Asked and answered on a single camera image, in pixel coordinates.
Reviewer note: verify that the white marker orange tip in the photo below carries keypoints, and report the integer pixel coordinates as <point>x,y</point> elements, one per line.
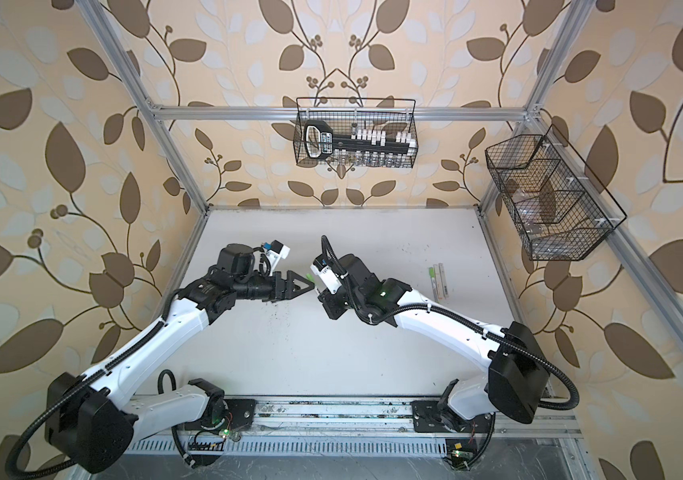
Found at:
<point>438,283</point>

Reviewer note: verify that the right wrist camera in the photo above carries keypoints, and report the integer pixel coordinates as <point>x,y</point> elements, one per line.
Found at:
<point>320,268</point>

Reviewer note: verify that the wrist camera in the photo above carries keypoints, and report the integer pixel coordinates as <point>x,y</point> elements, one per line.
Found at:
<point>320,268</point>
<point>275,251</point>

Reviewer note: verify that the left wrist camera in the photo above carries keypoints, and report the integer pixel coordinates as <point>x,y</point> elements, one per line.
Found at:
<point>275,251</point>

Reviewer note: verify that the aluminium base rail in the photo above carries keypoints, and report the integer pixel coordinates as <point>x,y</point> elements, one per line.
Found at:
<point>358,416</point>

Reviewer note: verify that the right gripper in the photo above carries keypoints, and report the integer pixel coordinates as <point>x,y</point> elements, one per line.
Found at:
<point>329,299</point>

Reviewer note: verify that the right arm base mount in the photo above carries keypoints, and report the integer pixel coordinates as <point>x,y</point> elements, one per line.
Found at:
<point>431,416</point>

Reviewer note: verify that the white marker pink tip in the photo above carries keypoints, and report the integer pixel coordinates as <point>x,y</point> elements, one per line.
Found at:
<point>443,279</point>

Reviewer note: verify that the black white tool in basket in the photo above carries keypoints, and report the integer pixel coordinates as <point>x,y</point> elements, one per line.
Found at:
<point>354,142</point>

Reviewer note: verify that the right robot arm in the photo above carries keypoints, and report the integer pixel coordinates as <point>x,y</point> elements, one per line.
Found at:
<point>514,378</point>

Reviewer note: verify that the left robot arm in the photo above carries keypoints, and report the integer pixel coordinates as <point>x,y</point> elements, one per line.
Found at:
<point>93,418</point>

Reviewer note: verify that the side wire basket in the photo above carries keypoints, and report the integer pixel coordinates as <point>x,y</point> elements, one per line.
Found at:
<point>560,208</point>

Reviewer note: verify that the back wire basket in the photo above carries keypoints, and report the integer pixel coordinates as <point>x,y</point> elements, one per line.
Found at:
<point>389,113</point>

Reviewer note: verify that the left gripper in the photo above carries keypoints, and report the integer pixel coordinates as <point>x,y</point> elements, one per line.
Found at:
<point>277,294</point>

